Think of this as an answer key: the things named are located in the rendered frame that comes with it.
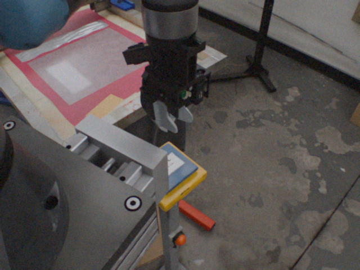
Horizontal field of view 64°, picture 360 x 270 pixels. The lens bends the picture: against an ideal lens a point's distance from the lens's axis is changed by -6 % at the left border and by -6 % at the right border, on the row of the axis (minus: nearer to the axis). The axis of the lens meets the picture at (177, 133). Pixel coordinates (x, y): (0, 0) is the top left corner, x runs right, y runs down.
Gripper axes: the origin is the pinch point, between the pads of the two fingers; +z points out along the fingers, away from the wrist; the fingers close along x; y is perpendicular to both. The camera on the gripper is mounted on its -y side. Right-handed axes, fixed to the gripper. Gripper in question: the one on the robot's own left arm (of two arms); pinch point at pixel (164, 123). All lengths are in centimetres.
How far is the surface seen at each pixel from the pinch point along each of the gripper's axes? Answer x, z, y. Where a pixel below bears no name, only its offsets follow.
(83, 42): 16, 15, -62
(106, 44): 21, 15, -55
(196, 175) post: 4.0, 14.9, 5.5
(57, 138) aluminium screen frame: -14.3, 11.3, -22.3
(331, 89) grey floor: 197, 110, -19
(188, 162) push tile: 4.1, 13.2, 2.7
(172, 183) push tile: -2.2, 13.2, 4.3
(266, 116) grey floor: 129, 110, -38
